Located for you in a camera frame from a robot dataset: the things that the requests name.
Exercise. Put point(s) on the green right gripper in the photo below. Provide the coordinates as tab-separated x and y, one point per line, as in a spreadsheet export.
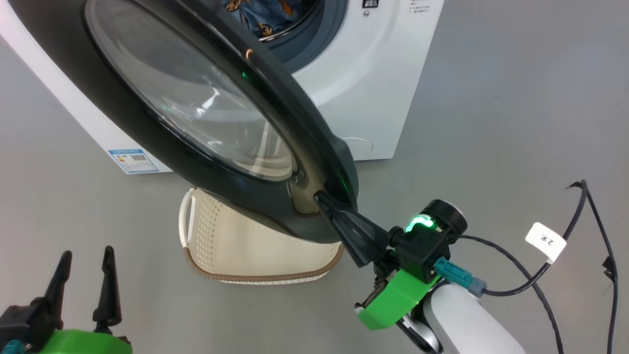
393	300

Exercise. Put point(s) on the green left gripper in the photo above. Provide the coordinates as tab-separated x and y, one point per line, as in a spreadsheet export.
83	343

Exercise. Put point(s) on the dark round washer door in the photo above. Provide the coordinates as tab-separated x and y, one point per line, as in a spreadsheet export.
123	128

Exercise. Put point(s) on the white front-load washing machine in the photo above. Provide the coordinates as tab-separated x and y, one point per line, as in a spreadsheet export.
373	73

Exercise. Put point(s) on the round white filter cover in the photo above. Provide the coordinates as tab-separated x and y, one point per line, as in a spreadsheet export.
361	146

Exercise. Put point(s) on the cream perforated laundry basket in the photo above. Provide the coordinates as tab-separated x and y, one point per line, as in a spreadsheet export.
245	250

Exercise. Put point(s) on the blue energy label sticker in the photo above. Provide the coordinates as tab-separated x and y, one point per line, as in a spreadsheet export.
133	161

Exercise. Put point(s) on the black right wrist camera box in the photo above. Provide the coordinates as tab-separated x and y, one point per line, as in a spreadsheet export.
417	250

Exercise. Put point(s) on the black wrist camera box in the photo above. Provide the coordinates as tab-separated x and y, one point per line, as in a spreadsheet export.
19	319
417	250

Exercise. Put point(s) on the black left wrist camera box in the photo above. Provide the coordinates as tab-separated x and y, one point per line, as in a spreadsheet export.
19	319

